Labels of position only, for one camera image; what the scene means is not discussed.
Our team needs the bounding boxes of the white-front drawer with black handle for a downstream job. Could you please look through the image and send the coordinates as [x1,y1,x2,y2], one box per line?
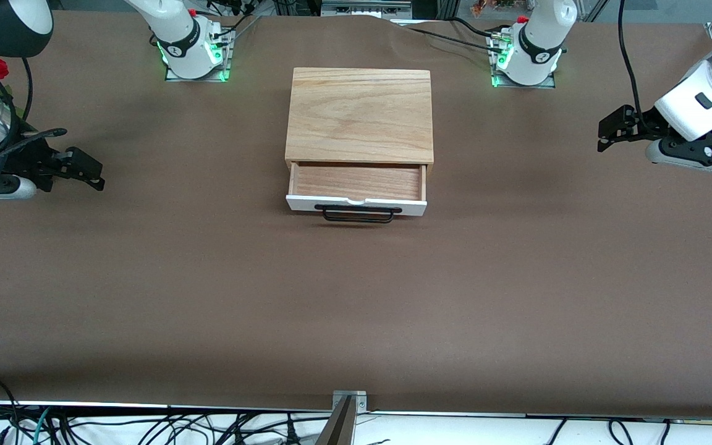
[286,162,429,224]

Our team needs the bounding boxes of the long black base cable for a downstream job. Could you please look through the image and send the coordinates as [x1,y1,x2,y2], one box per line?
[402,26,505,54]

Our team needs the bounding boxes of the brown table cover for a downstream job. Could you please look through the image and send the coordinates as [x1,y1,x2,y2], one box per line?
[0,11,712,417]

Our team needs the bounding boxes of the grey metal bracket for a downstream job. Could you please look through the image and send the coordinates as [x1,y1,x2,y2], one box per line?
[333,389,368,414]

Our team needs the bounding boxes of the short black base cable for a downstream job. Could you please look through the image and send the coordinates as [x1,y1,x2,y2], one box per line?
[450,17,502,40]

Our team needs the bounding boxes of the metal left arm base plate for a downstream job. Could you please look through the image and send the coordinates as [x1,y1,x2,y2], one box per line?
[490,32,558,90]

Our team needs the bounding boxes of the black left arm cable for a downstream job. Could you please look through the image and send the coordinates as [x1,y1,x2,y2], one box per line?
[618,0,650,129]

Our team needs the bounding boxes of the teal cable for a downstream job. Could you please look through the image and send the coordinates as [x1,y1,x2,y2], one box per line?
[30,407,54,445]

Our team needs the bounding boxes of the light wooden drawer cabinet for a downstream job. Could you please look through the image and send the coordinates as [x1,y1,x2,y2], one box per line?
[285,67,436,180]

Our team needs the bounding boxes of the tangled black cable bundle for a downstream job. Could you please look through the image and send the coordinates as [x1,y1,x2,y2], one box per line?
[47,411,335,445]

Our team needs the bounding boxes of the orange artificial flowers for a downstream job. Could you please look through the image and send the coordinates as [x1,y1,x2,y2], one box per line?
[470,0,519,18]

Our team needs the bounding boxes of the aluminium frame beam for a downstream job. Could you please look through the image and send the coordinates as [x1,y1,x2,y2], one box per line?
[321,0,413,20]

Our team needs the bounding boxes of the dark wedge-shaped pole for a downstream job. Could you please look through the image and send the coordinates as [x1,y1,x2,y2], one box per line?
[315,396,357,445]

